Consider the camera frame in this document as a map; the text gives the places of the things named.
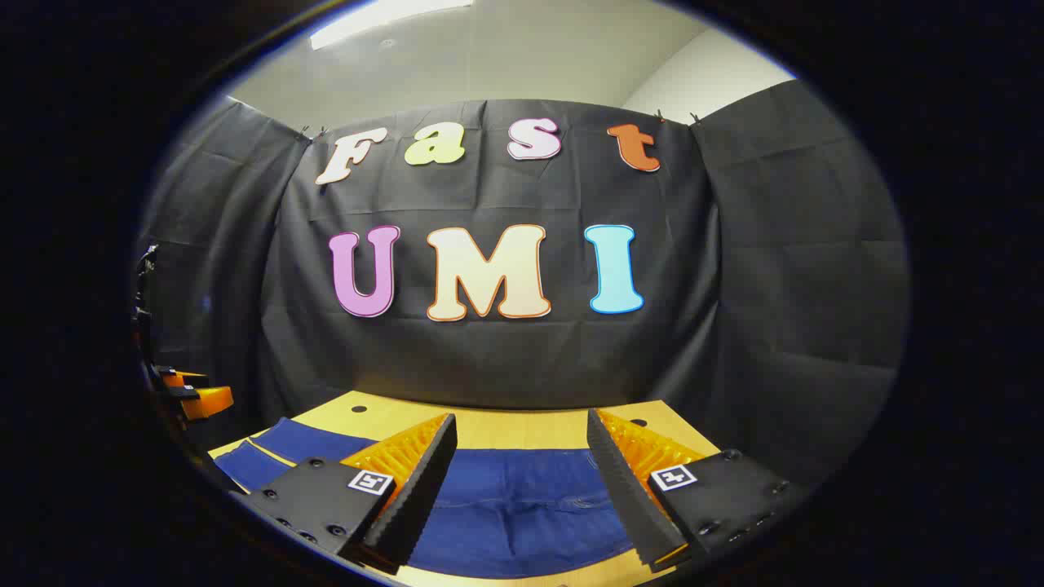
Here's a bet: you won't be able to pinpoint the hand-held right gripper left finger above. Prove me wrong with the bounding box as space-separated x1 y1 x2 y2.
232 412 459 576

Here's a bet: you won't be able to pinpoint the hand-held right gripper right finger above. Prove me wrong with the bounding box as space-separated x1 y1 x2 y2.
586 408 808 572

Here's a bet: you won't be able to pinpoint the blue jeans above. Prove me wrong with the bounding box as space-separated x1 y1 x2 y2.
214 417 653 580

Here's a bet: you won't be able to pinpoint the black backdrop cloth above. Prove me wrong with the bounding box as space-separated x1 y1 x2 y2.
135 79 910 490

